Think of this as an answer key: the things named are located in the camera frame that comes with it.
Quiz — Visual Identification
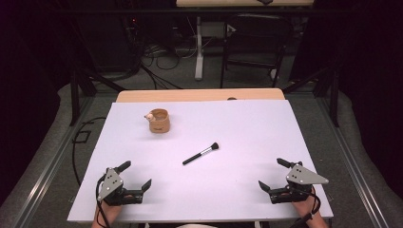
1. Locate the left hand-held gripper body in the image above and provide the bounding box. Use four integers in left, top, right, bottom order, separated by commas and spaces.
96, 166, 144, 207

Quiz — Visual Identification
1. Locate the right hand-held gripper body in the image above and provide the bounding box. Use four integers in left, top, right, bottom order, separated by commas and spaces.
268, 162, 330, 205

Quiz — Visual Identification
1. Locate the person's left hand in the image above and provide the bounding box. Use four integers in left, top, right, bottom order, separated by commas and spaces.
94, 200, 124, 222

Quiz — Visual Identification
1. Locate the person's right hand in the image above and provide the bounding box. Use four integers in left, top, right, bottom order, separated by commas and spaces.
290, 198, 318, 220

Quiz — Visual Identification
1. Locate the tan ceramic animal cup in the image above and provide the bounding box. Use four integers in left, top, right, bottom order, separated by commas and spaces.
144, 108, 171, 134

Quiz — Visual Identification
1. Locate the black makeup brush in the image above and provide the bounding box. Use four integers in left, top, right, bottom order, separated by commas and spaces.
182, 142, 221, 166

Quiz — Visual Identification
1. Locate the black folding chair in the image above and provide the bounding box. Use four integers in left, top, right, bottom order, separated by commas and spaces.
220, 13, 295, 89

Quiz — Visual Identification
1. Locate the white desk leg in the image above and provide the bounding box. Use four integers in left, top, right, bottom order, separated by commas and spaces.
193, 16, 204, 82

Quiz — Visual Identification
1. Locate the light wooden desk top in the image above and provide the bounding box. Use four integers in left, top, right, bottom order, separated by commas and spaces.
175, 0, 315, 9

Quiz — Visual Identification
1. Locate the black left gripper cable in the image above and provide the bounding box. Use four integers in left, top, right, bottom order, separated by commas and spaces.
94, 175, 112, 228

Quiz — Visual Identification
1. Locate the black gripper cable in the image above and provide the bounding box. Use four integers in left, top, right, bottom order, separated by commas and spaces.
94, 175, 112, 228
288, 186, 322, 228

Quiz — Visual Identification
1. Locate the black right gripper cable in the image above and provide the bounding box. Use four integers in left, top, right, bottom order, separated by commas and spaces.
288, 186, 322, 228

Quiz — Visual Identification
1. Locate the aluminium floor rail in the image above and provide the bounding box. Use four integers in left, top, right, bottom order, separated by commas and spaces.
316, 94, 383, 228
9, 94, 97, 228

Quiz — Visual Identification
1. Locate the black floor cable loop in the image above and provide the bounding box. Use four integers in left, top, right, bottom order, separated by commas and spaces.
70, 116, 107, 188

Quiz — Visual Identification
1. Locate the black metal frame stand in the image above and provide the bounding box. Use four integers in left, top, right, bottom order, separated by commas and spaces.
282, 64, 341, 128
68, 66, 126, 127

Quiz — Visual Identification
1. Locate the tangle of floor cables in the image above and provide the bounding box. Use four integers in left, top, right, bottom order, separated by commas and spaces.
138, 42, 198, 90

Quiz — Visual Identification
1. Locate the black horizontal frame bar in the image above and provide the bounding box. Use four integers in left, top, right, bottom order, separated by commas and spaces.
56, 8, 350, 15

